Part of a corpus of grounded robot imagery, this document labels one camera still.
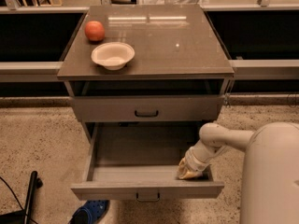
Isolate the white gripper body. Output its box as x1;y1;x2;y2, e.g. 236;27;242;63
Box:
185;147;212;174

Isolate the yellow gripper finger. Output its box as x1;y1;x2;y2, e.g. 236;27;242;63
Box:
184;171;203;179
177;158;187;179

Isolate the grey drawer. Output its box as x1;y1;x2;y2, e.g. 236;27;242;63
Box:
71;95;224;122
71;123;224;203

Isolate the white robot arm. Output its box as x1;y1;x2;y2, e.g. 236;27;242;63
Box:
178;122;299;224

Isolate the grey drawer cabinet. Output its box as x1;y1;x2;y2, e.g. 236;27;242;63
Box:
58;5;234;135

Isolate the grey top drawer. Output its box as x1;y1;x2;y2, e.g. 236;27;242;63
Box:
71;95;224;122

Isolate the blue clog shoe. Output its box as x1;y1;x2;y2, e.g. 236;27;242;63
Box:
67;200;109;224

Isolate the white paper bowl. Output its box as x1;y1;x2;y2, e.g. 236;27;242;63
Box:
91;42;135;70

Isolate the red apple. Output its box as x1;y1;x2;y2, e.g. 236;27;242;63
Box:
84;21;105;41

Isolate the black chair leg left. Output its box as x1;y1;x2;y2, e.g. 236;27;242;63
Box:
0;171;43;224

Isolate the black cable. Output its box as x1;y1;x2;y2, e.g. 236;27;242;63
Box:
0;175;41;224

